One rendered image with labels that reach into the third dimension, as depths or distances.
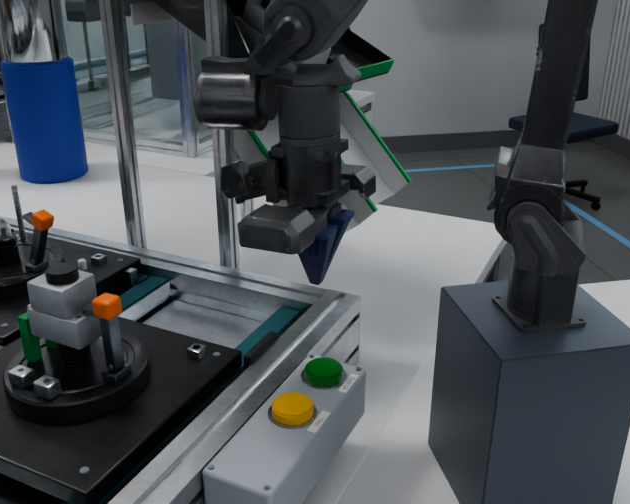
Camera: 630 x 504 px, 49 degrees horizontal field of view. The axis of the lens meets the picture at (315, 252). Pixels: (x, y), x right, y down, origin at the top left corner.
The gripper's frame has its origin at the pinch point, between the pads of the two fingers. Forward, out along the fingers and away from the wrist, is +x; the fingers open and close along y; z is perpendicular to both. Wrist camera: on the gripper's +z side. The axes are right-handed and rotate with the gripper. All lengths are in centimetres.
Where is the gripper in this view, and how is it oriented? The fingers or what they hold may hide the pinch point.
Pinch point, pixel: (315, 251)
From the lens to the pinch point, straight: 69.6
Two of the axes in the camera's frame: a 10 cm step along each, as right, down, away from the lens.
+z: -9.0, -1.4, 4.2
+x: 0.4, 9.2, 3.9
